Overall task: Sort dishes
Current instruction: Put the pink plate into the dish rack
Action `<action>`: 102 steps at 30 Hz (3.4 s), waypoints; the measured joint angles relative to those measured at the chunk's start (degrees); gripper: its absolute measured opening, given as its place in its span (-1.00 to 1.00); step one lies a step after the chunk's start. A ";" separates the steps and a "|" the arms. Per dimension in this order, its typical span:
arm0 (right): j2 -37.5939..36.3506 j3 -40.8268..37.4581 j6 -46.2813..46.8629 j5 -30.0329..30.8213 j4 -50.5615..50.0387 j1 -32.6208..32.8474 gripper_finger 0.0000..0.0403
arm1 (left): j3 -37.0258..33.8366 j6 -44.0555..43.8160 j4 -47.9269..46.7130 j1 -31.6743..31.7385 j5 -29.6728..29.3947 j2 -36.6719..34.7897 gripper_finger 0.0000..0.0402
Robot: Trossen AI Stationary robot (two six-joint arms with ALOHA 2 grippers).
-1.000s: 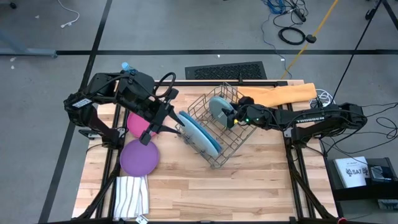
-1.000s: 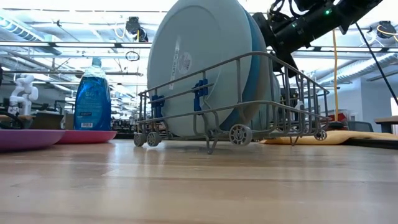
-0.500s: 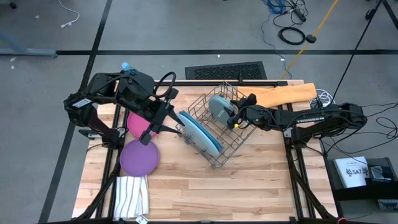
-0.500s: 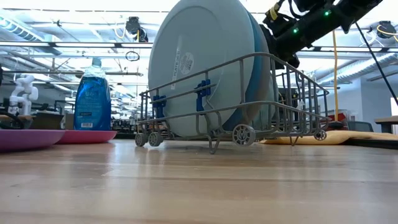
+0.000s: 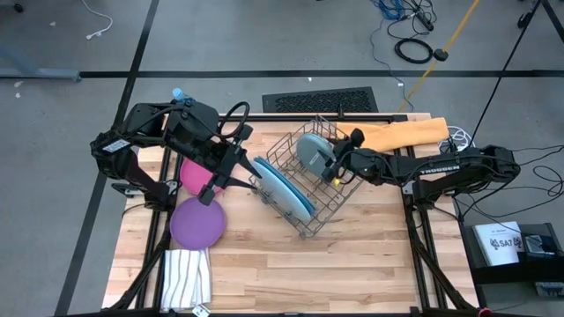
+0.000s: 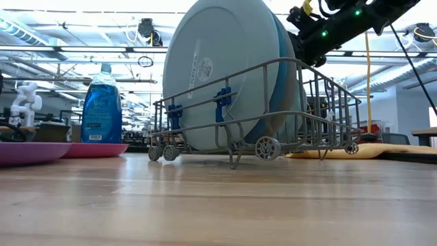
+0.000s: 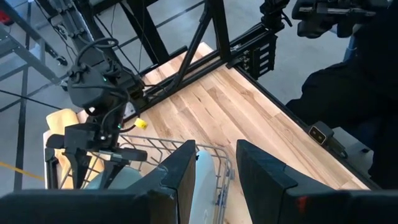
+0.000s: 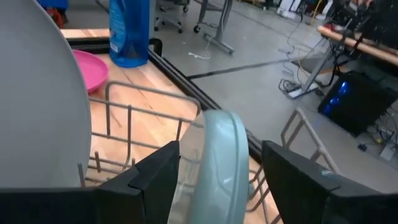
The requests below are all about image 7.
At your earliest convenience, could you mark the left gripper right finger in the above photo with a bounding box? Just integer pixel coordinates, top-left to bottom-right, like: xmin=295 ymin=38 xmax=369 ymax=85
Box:
xmin=235 ymin=138 xmax=398 ymax=224

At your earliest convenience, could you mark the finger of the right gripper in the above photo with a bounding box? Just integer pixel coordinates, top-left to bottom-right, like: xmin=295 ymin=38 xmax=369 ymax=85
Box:
xmin=99 ymin=155 xmax=125 ymax=190
xmin=63 ymin=148 xmax=86 ymax=190

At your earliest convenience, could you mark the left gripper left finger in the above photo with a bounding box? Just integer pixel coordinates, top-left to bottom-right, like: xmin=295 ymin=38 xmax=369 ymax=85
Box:
xmin=0 ymin=139 xmax=197 ymax=224

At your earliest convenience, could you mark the large gray plate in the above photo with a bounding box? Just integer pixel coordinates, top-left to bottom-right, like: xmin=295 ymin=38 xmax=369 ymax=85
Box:
xmin=185 ymin=149 xmax=218 ymax=224

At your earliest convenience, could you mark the person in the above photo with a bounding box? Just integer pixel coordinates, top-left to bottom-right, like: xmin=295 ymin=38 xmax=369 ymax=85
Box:
xmin=285 ymin=0 xmax=398 ymax=190

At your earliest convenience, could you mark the black controller box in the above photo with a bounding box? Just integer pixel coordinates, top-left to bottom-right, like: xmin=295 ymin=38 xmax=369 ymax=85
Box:
xmin=226 ymin=30 xmax=279 ymax=81

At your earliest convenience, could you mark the yellow cable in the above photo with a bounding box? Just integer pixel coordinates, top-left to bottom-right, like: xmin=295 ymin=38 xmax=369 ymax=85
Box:
xmin=0 ymin=161 xmax=45 ymax=182

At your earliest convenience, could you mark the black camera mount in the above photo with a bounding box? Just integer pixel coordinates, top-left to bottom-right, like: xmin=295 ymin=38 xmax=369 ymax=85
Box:
xmin=307 ymin=120 xmax=349 ymax=160

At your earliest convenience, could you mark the gray wire dish rack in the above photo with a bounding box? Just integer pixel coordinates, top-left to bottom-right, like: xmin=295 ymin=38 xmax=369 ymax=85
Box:
xmin=57 ymin=133 xmax=236 ymax=224

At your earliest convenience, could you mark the black aluminium table frame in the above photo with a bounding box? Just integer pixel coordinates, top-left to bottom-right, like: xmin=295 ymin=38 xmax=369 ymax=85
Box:
xmin=43 ymin=0 xmax=383 ymax=190

